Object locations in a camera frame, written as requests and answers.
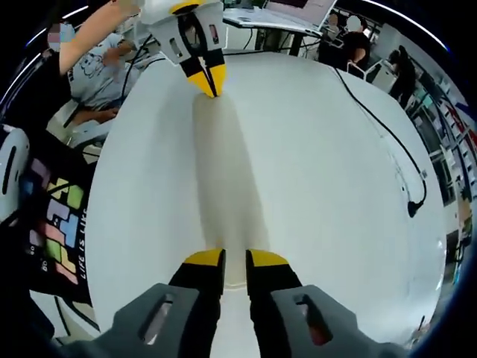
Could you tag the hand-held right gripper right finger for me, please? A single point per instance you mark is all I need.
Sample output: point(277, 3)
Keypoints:
point(298, 320)

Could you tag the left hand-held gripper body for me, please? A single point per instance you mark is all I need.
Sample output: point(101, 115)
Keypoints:
point(164, 11)

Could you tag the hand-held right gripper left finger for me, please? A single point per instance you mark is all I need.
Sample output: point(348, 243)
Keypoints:
point(167, 320)

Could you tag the beige cutlery case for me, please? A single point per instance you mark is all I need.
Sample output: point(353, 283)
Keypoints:
point(234, 283)

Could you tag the white laptop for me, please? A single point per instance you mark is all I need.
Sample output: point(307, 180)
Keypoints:
point(283, 18)

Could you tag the person's black printed shirt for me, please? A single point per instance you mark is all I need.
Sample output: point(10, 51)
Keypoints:
point(63, 238)

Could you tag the white box cabinet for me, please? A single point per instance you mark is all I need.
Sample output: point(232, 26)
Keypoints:
point(384, 76)

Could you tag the white office chair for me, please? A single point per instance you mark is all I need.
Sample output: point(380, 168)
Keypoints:
point(20, 156)

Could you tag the white storage shelves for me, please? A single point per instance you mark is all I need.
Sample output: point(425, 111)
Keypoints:
point(447, 123)

